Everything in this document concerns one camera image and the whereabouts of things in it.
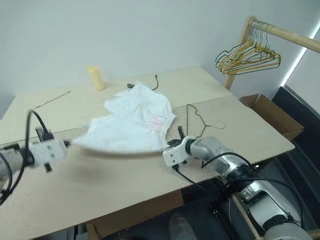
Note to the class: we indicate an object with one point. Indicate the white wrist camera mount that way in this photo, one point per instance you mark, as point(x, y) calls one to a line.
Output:
point(46, 151)
point(176, 153)

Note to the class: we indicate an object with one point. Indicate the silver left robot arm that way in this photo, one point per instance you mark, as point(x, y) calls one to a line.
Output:
point(10, 160)

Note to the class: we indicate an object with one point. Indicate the dark rounded shape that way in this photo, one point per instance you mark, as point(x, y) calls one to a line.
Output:
point(182, 227)

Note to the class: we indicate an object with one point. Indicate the bunch of hangers on rack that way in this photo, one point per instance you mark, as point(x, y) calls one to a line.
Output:
point(250, 65)

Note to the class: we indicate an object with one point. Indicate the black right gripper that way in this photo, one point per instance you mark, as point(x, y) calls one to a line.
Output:
point(181, 140)

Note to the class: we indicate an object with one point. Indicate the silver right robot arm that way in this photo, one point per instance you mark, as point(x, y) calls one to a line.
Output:
point(217, 152)

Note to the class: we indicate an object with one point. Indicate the white shorts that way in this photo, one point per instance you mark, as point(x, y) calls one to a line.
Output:
point(130, 125)

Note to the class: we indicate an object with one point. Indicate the open cardboard box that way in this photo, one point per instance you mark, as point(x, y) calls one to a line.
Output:
point(275, 117)

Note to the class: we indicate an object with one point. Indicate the yellow cylindrical bottle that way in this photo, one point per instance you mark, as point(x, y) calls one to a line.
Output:
point(97, 79)

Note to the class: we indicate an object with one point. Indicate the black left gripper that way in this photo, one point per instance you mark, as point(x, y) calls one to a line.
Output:
point(44, 135)

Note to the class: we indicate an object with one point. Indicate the wooden clothes rack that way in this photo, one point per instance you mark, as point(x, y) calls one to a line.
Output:
point(287, 33)

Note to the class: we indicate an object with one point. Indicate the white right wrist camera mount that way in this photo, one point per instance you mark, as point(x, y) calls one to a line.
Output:
point(176, 153)

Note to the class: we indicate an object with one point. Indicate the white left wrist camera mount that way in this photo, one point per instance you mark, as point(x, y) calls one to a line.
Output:
point(46, 151)

